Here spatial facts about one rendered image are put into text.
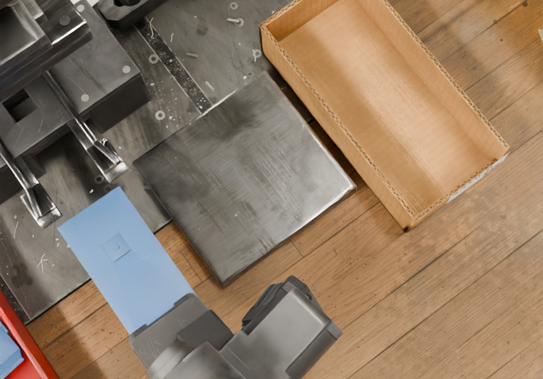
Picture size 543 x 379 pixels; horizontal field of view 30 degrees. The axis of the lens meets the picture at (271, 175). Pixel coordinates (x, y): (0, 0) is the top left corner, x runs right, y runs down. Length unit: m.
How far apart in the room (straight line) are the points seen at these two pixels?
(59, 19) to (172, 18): 0.27
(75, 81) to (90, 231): 0.15
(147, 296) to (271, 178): 0.19
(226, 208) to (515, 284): 0.30
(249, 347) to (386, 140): 0.40
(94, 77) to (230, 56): 0.16
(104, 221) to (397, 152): 0.31
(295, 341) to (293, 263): 0.32
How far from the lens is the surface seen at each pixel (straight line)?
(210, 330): 0.80
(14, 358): 1.04
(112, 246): 0.96
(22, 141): 1.01
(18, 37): 0.83
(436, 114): 1.08
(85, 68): 1.02
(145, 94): 1.07
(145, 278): 0.95
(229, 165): 1.04
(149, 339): 0.83
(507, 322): 1.05
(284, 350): 0.72
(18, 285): 1.07
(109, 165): 0.99
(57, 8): 0.88
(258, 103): 1.06
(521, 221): 1.07
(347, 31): 1.10
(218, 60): 1.10
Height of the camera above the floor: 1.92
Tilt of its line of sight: 75 degrees down
